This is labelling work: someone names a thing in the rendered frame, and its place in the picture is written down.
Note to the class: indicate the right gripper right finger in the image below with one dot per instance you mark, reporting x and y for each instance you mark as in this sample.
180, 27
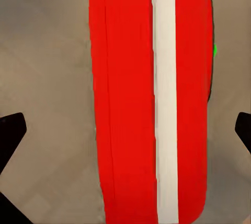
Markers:
243, 128

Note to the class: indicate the coffee table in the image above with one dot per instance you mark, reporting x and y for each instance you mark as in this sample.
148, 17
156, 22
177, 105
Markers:
46, 74

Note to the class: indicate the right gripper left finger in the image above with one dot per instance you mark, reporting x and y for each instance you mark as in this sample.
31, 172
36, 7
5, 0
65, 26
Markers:
12, 130

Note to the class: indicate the radio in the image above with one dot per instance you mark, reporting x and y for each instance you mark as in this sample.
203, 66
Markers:
152, 63

